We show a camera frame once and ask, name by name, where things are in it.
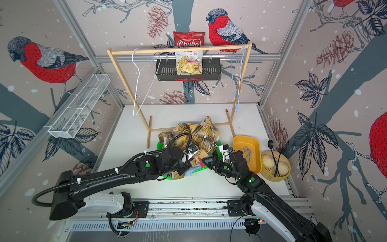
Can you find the white wire mesh basket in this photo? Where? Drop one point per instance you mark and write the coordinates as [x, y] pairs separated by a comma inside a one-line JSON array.
[[75, 114]]

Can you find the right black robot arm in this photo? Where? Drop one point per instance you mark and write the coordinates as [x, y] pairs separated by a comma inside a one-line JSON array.
[[260, 200]]

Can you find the black spoon in bowl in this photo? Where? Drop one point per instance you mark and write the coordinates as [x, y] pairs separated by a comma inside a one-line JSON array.
[[271, 146]]

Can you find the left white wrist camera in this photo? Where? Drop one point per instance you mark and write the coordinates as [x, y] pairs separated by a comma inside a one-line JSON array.
[[192, 151]]

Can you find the yellow plaid shirt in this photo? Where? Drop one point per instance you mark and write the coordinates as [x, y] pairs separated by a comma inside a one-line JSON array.
[[204, 135]]

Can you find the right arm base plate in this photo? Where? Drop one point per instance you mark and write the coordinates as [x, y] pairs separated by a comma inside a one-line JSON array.
[[237, 208]]

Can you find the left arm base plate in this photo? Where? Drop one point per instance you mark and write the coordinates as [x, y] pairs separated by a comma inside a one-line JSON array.
[[136, 210]]

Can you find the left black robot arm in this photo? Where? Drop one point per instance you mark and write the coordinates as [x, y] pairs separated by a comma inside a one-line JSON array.
[[68, 196]]

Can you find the white clothespin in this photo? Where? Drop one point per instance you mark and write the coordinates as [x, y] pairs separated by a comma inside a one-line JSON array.
[[247, 153]]

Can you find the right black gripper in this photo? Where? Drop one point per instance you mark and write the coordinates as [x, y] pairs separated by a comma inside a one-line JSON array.
[[216, 160]]

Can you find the yellow round bowl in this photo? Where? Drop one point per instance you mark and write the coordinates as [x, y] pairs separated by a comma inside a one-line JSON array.
[[268, 166]]

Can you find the wooden clothes rack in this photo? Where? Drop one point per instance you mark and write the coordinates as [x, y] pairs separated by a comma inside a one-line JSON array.
[[159, 113]]

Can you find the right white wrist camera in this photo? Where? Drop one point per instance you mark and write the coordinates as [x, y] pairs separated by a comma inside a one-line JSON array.
[[225, 149]]

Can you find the white hanger of blue shirt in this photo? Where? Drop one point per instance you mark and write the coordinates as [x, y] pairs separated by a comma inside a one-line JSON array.
[[141, 96]]

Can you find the black wall bracket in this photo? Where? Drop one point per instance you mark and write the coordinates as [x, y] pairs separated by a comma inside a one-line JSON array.
[[184, 70]]

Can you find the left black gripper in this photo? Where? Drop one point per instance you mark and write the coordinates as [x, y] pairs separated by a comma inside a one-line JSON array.
[[187, 166]]

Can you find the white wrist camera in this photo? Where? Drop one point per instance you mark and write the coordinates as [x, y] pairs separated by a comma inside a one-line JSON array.
[[225, 149], [192, 151]]

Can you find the light blue shirt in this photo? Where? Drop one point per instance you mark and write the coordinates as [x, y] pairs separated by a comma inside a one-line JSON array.
[[192, 169]]

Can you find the yellow plastic tray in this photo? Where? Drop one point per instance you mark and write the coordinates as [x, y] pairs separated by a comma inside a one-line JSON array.
[[251, 150]]

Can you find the red clothespin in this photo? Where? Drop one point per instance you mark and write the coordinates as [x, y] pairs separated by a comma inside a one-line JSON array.
[[202, 165]]

